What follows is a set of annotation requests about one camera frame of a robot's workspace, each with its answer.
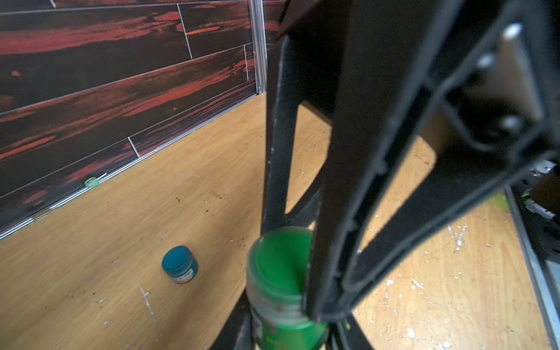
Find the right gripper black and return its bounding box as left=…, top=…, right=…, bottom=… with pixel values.
left=261, top=1, right=559, bottom=322

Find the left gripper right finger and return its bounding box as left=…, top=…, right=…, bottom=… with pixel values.
left=329, top=315, right=374, bottom=350

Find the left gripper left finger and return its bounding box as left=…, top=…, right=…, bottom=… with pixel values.
left=210, top=291, right=253, bottom=350

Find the green paint jar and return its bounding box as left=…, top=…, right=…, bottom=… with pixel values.
left=246, top=226, right=329, bottom=349

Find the blue paint jar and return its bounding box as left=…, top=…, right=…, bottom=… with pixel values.
left=161, top=246, right=199, bottom=284

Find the front aluminium rail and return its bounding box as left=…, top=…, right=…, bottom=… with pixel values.
left=505, top=187, right=559, bottom=349

